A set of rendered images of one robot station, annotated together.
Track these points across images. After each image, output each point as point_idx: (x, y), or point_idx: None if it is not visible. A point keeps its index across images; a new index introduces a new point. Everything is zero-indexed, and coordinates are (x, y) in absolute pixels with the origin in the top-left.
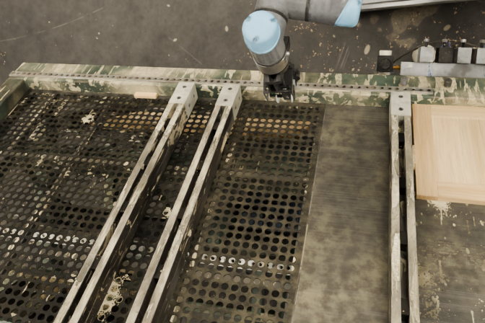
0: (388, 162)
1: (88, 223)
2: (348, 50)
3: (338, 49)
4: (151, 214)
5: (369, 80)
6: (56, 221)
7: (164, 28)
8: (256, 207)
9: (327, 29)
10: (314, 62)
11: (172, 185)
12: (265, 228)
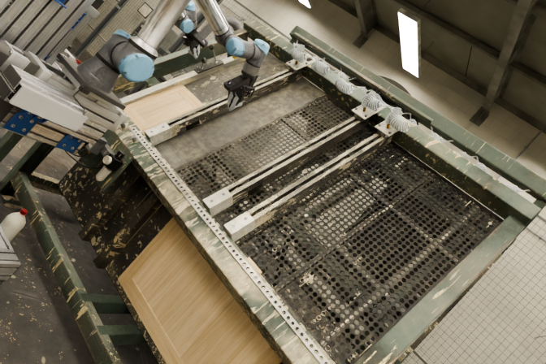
0: (195, 127)
1: (345, 192)
2: (17, 290)
3: (19, 298)
4: None
5: (141, 154)
6: (361, 204)
7: None
8: None
9: (2, 308)
10: (41, 318)
11: (292, 182)
12: (271, 138)
